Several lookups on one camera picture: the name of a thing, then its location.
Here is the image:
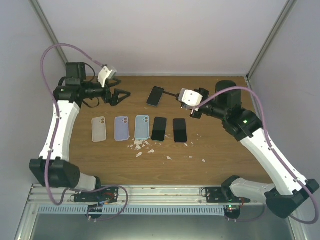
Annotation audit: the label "white debris pile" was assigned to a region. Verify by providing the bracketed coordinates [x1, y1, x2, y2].
[126, 137, 156, 158]

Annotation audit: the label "aluminium rail frame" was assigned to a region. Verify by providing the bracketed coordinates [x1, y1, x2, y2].
[27, 184, 298, 205]

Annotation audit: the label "grey slotted cable duct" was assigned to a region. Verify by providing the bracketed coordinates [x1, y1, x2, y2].
[38, 204, 225, 216]

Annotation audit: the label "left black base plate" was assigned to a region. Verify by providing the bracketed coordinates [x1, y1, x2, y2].
[70, 187, 119, 204]

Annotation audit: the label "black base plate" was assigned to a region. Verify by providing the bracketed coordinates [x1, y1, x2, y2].
[200, 186, 251, 204]
[70, 187, 119, 204]

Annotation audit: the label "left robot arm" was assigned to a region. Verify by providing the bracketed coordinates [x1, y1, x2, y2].
[29, 62, 123, 202]

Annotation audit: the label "black smartphone from white case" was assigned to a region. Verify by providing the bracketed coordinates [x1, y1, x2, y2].
[163, 91, 180, 99]

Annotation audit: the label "phone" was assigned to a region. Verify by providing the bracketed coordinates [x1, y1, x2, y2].
[91, 116, 107, 143]
[114, 116, 130, 142]
[146, 86, 164, 107]

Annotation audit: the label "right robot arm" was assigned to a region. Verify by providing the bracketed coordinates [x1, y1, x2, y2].
[175, 80, 320, 225]

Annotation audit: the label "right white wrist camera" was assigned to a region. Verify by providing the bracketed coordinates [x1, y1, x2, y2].
[177, 88, 203, 109]

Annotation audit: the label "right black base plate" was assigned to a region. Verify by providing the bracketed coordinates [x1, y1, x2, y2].
[200, 186, 251, 204]

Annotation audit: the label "purple smartphone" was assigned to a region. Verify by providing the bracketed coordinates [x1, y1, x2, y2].
[173, 118, 188, 143]

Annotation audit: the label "light blue phone case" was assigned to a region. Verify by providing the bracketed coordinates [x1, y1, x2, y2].
[134, 115, 150, 140]

